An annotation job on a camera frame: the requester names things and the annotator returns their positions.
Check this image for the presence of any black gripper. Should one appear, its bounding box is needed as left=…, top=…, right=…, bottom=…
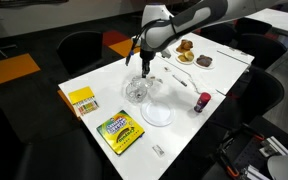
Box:
left=140, top=49, right=155, bottom=78

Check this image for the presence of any cut glass container bowl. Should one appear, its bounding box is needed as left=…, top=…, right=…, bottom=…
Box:
left=126, top=84, right=147, bottom=103

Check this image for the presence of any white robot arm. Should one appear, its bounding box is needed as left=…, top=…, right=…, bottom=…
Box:
left=140, top=0, right=288, bottom=78

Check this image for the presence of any candy wrapper near table edge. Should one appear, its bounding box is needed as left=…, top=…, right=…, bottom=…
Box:
left=152, top=145, right=165, bottom=157

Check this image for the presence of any black white marker pen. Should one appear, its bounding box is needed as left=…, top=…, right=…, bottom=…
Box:
left=172, top=74, right=187, bottom=87

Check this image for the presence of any plate with flat bread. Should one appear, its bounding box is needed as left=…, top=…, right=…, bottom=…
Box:
left=176, top=51, right=194, bottom=64

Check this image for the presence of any plate with golden bread rolls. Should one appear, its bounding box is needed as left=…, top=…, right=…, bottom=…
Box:
left=174, top=39, right=193, bottom=54

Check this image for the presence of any white paper plate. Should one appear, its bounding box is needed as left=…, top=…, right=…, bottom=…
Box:
left=141, top=101, right=175, bottom=127

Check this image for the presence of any plate with chocolate bread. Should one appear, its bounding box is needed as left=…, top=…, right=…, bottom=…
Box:
left=194, top=55, right=214, bottom=69

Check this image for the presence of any white paper napkin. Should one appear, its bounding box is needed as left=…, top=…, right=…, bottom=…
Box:
left=188, top=73, right=220, bottom=95

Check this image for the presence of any red lidded small can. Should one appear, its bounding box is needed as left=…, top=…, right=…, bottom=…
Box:
left=194, top=92, right=211, bottom=113

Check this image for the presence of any green yellow crayon box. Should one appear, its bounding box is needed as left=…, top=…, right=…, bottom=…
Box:
left=96, top=110, right=145, bottom=155

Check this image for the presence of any yellow marker pack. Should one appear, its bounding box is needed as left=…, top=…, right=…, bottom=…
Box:
left=68, top=86, right=99, bottom=117

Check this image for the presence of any black office chair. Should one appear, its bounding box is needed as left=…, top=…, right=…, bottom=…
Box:
left=56, top=31, right=103, bottom=76
left=200, top=23, right=236, bottom=45

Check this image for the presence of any black chair right side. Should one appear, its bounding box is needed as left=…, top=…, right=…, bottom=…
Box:
left=209, top=69, right=284, bottom=130

